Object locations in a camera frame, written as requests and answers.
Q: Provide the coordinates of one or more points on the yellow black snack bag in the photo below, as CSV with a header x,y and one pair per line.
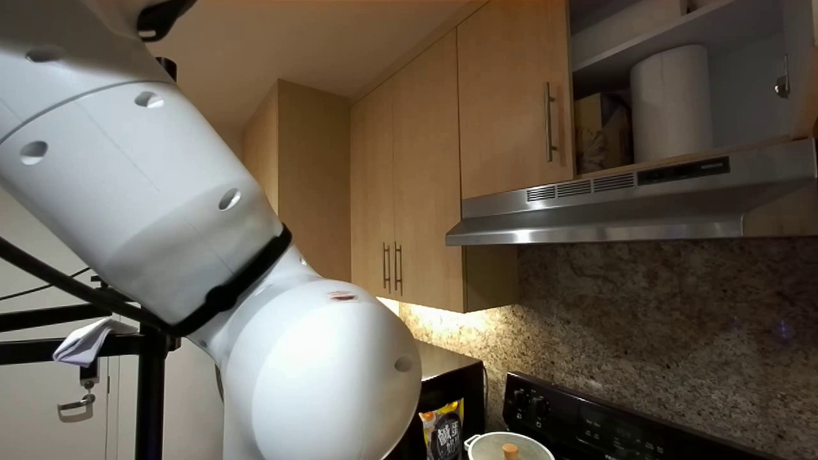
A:
x,y
445,434

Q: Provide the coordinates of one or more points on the black metal camera stand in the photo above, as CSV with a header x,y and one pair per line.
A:
x,y
151,391

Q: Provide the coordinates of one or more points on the tall wooden cabinet door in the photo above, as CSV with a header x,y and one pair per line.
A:
x,y
371,186
429,170

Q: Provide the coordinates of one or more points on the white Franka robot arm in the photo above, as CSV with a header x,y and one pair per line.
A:
x,y
129,170

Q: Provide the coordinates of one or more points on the white paper towel roll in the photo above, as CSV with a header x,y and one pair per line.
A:
x,y
673,103

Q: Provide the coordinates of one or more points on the metal cabinet door hinge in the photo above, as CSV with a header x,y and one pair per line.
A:
x,y
782,84

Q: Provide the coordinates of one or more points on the black microwave oven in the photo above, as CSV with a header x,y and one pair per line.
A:
x,y
468,398

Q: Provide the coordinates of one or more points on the overhead cabinet body with shelf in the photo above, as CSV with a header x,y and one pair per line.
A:
x,y
750,76

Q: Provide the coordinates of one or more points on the white cooking pot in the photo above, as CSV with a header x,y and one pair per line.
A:
x,y
489,448

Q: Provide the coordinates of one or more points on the stainless steel range hood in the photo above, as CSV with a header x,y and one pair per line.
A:
x,y
629,212

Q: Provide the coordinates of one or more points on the deep wooden side cabinet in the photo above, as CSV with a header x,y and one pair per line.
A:
x,y
316,170

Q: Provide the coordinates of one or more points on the white crumpled cloth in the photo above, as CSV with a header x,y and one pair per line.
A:
x,y
84,339

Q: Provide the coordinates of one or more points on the wooden pot lid knob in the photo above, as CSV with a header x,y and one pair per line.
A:
x,y
510,452

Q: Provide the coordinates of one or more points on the black kitchen stove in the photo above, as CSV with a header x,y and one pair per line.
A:
x,y
595,425

